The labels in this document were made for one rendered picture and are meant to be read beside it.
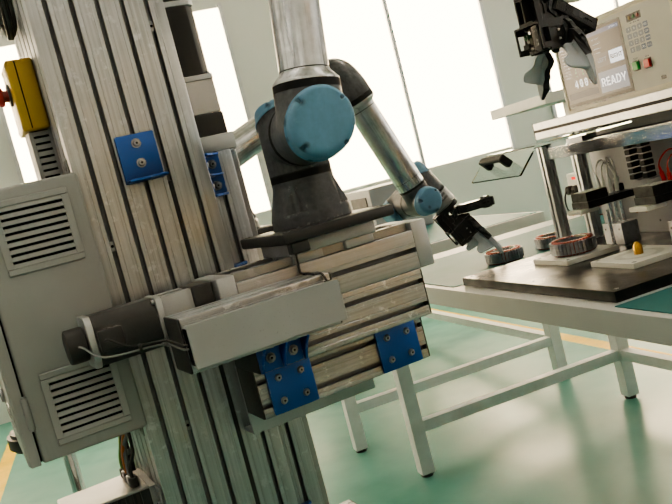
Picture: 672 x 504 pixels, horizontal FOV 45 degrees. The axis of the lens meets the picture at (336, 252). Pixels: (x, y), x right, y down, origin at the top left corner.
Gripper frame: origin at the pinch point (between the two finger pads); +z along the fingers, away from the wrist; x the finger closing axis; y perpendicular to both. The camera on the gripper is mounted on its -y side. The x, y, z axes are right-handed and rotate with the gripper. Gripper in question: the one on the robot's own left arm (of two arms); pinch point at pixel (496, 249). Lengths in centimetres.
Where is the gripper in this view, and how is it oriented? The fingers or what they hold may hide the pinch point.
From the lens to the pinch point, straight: 238.9
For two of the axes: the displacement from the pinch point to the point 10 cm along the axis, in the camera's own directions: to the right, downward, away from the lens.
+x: 1.1, 0.6, -9.9
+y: -7.1, 7.0, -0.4
